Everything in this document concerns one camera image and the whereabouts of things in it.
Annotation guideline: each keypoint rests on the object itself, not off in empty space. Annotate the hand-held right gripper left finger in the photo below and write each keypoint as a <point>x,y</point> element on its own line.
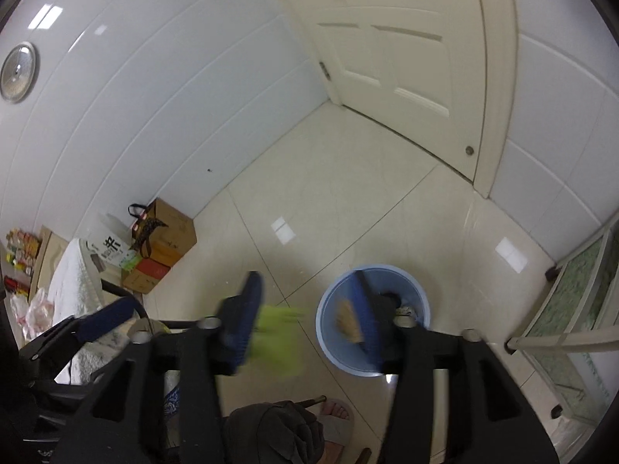
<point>242,314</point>

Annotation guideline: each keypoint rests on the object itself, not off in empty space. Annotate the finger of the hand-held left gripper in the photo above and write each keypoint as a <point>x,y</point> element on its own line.
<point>111,314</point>

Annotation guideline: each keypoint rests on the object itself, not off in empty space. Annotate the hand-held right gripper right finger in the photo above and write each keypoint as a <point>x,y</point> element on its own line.
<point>365,314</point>

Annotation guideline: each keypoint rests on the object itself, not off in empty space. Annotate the tan paper wrapper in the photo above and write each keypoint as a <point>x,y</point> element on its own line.
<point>349,321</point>

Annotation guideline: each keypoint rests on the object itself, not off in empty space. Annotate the blue plastic bin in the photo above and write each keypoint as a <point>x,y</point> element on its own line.
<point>333,348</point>

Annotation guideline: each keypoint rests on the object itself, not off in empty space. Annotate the green wrapper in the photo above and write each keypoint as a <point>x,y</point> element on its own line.
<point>280,343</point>

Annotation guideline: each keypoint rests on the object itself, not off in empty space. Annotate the clear plastic bag red print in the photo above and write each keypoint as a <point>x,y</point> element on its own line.
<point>31,312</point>

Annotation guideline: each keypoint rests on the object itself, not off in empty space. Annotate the white towel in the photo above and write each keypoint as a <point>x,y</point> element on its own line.
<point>72,280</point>

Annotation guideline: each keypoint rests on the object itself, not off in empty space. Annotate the white rice bag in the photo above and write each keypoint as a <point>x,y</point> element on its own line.
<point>113,246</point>

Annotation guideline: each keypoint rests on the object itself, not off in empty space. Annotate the cream base cabinet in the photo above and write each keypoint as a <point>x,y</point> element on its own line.
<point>51,256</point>

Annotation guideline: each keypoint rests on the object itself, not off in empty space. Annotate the person's foot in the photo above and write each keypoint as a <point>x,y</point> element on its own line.
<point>336,413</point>

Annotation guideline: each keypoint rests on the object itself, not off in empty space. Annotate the brown cardboard box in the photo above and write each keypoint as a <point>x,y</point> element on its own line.
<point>174,232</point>

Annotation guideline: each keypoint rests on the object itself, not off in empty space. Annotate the brown wooden stick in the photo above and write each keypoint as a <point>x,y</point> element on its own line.
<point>309,401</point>

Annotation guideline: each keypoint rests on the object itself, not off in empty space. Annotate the dark trouser leg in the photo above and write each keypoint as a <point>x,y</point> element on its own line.
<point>271,430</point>

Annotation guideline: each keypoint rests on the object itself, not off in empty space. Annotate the grey slipper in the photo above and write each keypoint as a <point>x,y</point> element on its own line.
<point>338,432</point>

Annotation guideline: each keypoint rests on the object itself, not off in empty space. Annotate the cream panel door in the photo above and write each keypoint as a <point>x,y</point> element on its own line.
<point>411,34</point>

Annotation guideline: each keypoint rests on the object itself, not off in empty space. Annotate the white frame glass stand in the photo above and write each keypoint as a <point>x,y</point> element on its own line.
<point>580,295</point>

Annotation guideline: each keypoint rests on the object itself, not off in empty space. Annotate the round metal wall cover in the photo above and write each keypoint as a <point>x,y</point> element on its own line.
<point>18,72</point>

